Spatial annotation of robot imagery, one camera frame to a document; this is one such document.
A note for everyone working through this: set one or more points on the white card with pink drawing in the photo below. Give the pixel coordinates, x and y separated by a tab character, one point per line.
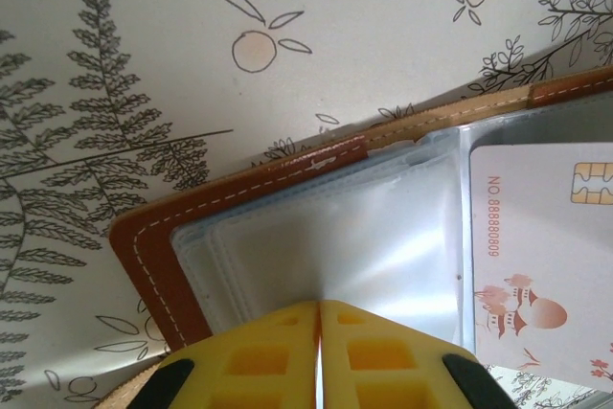
536	246

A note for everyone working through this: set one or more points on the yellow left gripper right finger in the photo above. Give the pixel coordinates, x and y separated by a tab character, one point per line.
383	366

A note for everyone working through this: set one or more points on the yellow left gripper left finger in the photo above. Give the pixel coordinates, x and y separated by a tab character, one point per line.
258	361

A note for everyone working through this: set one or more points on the brown leather card holder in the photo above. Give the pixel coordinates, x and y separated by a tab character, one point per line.
158	256

